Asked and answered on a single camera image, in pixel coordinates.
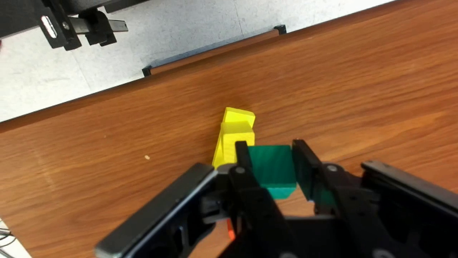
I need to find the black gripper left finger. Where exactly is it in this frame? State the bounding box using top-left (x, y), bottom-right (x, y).
top-left (93, 139), bottom-right (297, 258)

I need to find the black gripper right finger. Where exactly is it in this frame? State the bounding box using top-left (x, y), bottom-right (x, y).
top-left (290, 137), bottom-right (458, 258)

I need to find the green block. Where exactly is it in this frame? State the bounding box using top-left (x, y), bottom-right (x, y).
top-left (246, 145), bottom-right (299, 201)

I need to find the yellow block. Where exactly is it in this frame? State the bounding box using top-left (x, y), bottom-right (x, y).
top-left (210, 129), bottom-right (240, 170)
top-left (217, 105), bottom-right (257, 149)

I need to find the orange and black clamp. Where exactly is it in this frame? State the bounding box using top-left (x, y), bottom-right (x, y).
top-left (38, 6), bottom-right (130, 51)

